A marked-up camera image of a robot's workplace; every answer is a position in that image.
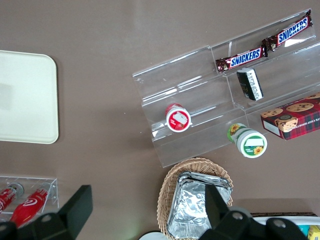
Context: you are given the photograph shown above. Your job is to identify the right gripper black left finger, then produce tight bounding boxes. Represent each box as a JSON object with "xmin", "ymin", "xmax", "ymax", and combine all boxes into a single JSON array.
[{"xmin": 0, "ymin": 184, "xmax": 94, "ymax": 240}]

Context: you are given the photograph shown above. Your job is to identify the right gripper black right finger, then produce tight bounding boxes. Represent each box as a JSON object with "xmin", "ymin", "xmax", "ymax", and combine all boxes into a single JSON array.
[{"xmin": 197, "ymin": 184, "xmax": 309, "ymax": 240}]

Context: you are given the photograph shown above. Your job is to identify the light oval wicker basket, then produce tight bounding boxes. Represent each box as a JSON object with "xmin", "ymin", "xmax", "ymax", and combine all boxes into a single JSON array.
[{"xmin": 156, "ymin": 156, "xmax": 235, "ymax": 237}]

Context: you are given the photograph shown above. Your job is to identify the white snack tray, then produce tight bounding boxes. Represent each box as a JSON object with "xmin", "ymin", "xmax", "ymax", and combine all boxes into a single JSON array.
[{"xmin": 252, "ymin": 215, "xmax": 320, "ymax": 240}]

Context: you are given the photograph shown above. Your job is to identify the cream plastic tray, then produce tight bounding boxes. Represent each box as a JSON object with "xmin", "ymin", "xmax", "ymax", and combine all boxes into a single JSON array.
[{"xmin": 0, "ymin": 49, "xmax": 60, "ymax": 145}]

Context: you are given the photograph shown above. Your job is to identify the stacked aluminium foil trays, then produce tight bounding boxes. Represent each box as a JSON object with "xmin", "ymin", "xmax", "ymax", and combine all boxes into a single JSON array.
[{"xmin": 166, "ymin": 171, "xmax": 234, "ymax": 240}]

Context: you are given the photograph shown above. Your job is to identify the clear acrylic bottle rack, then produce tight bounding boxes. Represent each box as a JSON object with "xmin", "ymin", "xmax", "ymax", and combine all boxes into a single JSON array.
[{"xmin": 0, "ymin": 175, "xmax": 60, "ymax": 226}]

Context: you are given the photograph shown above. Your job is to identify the red Coca-Cola bottle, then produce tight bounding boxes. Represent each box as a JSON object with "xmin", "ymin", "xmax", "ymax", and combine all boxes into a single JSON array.
[
  {"xmin": 0, "ymin": 183, "xmax": 25, "ymax": 215},
  {"xmin": 9, "ymin": 183, "xmax": 52, "ymax": 227}
]

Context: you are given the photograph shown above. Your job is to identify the green sunflower yogurt cup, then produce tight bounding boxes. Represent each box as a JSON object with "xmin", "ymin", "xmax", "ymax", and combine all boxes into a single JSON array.
[{"xmin": 226, "ymin": 122, "xmax": 268, "ymax": 159}]

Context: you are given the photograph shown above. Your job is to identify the blue snack pack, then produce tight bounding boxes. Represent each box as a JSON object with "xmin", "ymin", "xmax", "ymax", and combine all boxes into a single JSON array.
[{"xmin": 298, "ymin": 224, "xmax": 311, "ymax": 236}]

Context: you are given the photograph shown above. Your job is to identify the yellow snack pack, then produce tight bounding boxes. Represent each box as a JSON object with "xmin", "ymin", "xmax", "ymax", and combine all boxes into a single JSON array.
[{"xmin": 308, "ymin": 224, "xmax": 320, "ymax": 240}]

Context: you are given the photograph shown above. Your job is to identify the red strawberry yogurt cup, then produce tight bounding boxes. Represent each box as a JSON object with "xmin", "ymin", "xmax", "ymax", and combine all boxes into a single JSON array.
[{"xmin": 165, "ymin": 102, "xmax": 193, "ymax": 133}]

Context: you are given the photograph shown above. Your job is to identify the red tartan cookie box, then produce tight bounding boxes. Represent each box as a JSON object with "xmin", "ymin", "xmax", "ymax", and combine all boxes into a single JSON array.
[{"xmin": 259, "ymin": 92, "xmax": 320, "ymax": 141}]

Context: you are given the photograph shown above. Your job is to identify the small black carton box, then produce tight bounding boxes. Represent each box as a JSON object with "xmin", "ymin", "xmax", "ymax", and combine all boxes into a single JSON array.
[{"xmin": 236, "ymin": 67, "xmax": 264, "ymax": 102}]

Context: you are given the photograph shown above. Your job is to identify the clear acrylic tiered shelf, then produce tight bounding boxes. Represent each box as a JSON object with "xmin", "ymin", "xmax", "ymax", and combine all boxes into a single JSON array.
[{"xmin": 131, "ymin": 8, "xmax": 320, "ymax": 168}]

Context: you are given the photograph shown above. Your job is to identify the Snickers chocolate bar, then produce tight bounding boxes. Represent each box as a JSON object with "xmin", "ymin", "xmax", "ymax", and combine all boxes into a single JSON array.
[
  {"xmin": 261, "ymin": 9, "xmax": 314, "ymax": 53},
  {"xmin": 215, "ymin": 46, "xmax": 269, "ymax": 74}
]

